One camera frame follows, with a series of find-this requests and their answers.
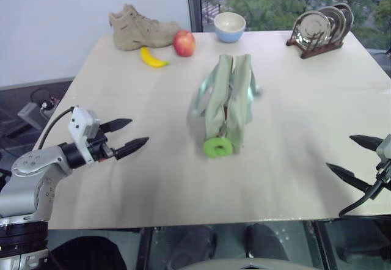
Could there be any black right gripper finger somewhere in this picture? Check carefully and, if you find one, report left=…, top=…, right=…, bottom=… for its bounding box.
left=349, top=134, right=384, bottom=152
left=326, top=162, right=373, bottom=194

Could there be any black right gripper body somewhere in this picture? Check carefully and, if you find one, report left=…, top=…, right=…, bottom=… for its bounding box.
left=375, top=158, right=391, bottom=192

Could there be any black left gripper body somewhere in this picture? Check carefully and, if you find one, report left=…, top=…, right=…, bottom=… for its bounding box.
left=87, top=131, right=119, bottom=162

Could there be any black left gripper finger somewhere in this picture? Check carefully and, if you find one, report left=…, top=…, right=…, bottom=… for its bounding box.
left=98, top=117, right=133, bottom=134
left=114, top=137, right=150, bottom=161

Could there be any light green fabric bag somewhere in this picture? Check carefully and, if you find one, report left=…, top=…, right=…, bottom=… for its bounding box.
left=191, top=53, right=265, bottom=155

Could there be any yellow banana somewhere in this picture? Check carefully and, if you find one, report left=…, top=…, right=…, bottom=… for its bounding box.
left=139, top=46, right=170, bottom=68

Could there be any grey electronics box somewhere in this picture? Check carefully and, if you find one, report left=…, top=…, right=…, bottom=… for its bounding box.
left=17, top=87, right=67, bottom=131

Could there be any beige high-top boot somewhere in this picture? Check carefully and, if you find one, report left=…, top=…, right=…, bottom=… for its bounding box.
left=109, top=4, right=181, bottom=52

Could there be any dark wooden plate rack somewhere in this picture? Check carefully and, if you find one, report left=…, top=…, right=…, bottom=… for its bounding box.
left=285, top=32, right=345, bottom=60

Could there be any red apple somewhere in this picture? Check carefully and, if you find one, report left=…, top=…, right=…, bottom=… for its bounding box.
left=172, top=29, right=197, bottom=58

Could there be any dark rounded shape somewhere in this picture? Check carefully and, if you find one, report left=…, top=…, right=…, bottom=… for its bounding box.
left=49, top=235, right=128, bottom=270

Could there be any shiny metal plate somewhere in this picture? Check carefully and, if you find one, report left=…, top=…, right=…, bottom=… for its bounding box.
left=333, top=2, right=355, bottom=36
left=294, top=10, right=332, bottom=50
left=320, top=6, right=346, bottom=43

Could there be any blue and cream bowl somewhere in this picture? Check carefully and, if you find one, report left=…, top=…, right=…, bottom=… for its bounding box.
left=213, top=12, right=247, bottom=43

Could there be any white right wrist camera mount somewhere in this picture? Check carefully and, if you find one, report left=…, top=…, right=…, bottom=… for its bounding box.
left=376, top=133, right=391, bottom=161

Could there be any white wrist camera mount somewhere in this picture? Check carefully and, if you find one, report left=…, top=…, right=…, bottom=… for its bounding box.
left=376, top=133, right=391, bottom=161
left=67, top=106, right=101, bottom=164

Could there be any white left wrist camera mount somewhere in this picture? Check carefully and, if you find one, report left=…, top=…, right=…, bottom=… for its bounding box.
left=67, top=106, right=101, bottom=164

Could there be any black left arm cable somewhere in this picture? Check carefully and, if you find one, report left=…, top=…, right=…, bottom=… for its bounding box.
left=37, top=107, right=76, bottom=149

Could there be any bright green ring zipper pull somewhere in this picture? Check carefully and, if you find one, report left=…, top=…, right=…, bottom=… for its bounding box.
left=203, top=137, right=235, bottom=160

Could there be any grey window frame post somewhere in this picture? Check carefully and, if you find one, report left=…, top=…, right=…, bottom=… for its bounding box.
left=186, top=0, right=203, bottom=33

